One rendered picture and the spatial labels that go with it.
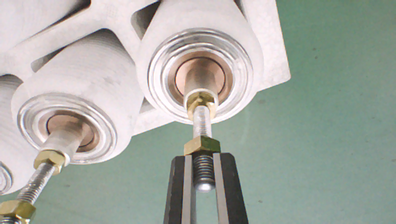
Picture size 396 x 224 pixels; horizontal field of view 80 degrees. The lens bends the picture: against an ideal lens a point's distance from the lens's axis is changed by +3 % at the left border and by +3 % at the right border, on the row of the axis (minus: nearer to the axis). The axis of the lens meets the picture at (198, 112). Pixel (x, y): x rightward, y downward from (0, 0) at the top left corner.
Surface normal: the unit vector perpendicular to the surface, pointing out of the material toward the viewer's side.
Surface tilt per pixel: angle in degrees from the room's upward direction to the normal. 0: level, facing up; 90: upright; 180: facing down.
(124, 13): 0
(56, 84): 43
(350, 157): 0
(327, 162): 0
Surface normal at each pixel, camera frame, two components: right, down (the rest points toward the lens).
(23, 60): 0.02, 0.60
